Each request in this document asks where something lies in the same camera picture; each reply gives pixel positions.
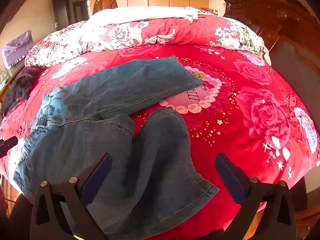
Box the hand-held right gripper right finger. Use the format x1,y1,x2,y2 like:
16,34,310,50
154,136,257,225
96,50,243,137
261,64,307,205
215,153,297,240

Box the red floral blanket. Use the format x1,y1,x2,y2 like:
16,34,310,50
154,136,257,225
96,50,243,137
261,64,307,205
0,44,320,240

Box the dark wooden headboard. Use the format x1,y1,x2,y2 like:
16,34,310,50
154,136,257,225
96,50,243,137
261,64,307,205
224,0,320,123

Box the dark cloth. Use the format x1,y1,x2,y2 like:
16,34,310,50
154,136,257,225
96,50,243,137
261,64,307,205
0,66,41,117

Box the purple cloth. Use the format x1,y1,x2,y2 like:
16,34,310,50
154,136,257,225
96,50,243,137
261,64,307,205
2,30,34,70

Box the folded floral quilt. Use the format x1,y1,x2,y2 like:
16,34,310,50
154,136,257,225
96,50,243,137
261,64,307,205
24,6,270,68

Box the brown jacket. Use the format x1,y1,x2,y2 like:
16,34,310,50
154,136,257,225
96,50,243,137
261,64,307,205
92,0,119,16

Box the blue denim pants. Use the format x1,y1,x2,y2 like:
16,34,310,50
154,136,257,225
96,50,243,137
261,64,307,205
13,56,220,238

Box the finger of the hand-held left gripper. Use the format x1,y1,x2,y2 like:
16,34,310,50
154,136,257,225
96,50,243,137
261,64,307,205
0,137,19,159

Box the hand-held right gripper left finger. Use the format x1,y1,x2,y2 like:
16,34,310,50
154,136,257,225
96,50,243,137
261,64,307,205
30,152,113,240

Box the dark door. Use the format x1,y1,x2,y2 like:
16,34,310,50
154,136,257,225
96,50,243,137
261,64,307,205
52,0,89,33

